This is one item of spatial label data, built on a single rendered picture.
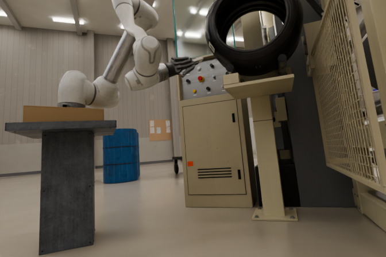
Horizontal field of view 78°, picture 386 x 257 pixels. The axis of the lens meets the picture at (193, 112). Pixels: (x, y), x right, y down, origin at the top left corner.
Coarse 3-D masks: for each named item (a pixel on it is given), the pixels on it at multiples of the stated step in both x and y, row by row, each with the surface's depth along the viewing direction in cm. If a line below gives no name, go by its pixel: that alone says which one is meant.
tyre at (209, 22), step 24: (216, 0) 142; (240, 0) 160; (264, 0) 157; (288, 0) 127; (216, 24) 141; (288, 24) 125; (216, 48) 139; (264, 48) 128; (288, 48) 129; (240, 72) 147; (264, 72) 145
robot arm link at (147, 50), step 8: (120, 8) 130; (128, 8) 130; (120, 16) 130; (128, 16) 128; (128, 24) 123; (128, 32) 121; (136, 32) 108; (144, 32) 108; (136, 40) 103; (144, 40) 96; (152, 40) 97; (136, 48) 98; (144, 48) 95; (152, 48) 96; (160, 48) 99; (136, 56) 100; (144, 56) 97; (152, 56) 98; (160, 56) 101; (136, 64) 103; (144, 64) 100; (152, 64) 101; (144, 72) 105; (152, 72) 106
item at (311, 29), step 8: (304, 24) 152; (312, 24) 150; (304, 32) 152; (312, 32) 150; (304, 40) 162; (312, 40) 149; (304, 48) 168; (328, 48) 146; (304, 56) 167; (312, 56) 148; (320, 56) 147; (328, 56) 145; (312, 64) 147; (320, 64) 146; (328, 64) 144; (336, 64) 144; (328, 72) 161
